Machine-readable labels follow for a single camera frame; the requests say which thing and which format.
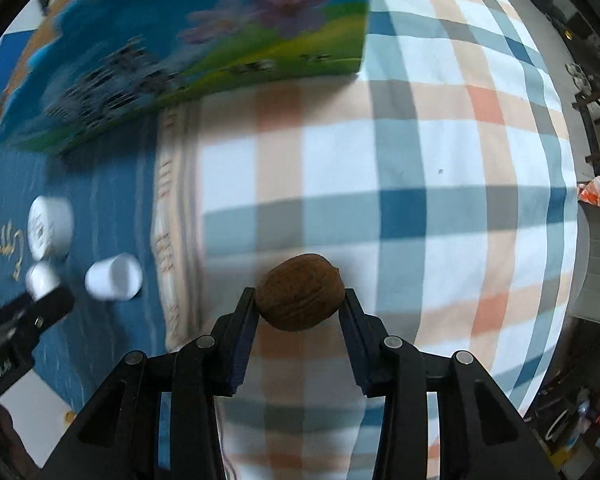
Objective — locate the small white tape roll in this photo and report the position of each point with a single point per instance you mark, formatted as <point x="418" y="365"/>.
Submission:
<point x="118" y="278"/>

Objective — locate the printed cardboard box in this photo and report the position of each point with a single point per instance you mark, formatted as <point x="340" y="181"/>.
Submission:
<point x="112" y="60"/>

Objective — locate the large white tape roll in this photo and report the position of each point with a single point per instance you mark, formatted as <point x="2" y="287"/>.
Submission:
<point x="50" y="227"/>

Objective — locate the blue cushion pad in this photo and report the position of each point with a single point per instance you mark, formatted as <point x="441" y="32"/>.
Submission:
<point x="12" y="45"/>

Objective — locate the grey sofa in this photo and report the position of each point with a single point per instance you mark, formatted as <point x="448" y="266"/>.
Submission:
<point x="585" y="289"/>

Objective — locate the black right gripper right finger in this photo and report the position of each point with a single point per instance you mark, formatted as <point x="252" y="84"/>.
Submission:
<point x="481" y="434"/>

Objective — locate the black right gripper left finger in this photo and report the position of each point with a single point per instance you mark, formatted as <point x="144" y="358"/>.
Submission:
<point x="116" y="435"/>

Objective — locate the brown walnut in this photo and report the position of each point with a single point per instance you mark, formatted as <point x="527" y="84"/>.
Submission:
<point x="300" y="293"/>

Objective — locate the blue striped cloth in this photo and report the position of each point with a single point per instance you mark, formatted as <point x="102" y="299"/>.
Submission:
<point x="109" y="183"/>

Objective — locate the operator hand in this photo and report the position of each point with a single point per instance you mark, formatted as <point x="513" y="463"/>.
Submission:
<point x="15" y="461"/>

